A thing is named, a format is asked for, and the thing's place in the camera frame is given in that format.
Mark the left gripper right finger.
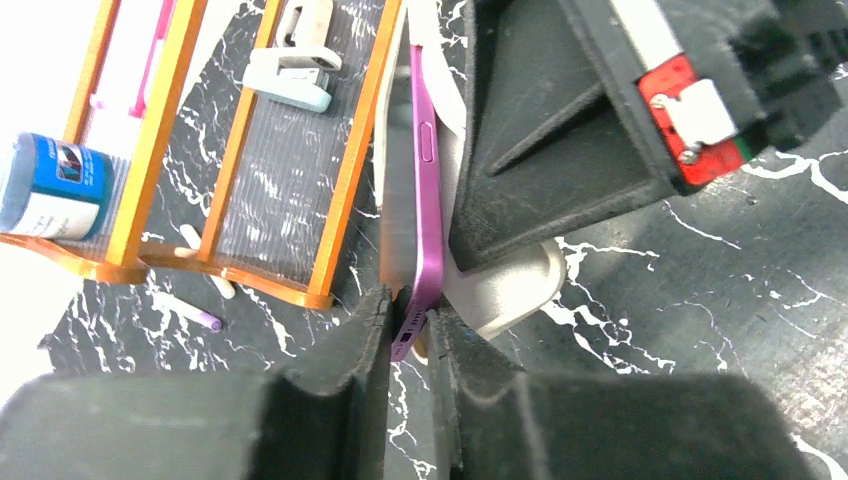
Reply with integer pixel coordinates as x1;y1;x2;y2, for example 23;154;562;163
428;307;814;479

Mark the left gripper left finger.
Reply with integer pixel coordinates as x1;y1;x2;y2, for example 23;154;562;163
1;286;393;479

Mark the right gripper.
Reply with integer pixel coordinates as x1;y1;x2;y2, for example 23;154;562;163
449;1;847;271

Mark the phone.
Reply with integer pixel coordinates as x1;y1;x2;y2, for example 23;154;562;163
407;1;566;340

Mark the purple smartphone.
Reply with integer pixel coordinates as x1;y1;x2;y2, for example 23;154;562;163
380;44;444;362

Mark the purple white pen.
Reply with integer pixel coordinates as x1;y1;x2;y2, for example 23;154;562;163
152;292;223;332

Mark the pink and blue stapler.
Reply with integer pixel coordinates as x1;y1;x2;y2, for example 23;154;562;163
243;0;343;113

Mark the orange wooden shelf rack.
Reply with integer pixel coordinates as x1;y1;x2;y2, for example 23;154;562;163
1;1;401;310

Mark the pink flat bar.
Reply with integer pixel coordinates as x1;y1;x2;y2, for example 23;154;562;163
89;1;176;119

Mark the blue lidded jar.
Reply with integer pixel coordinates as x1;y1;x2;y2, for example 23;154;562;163
1;132;116;241

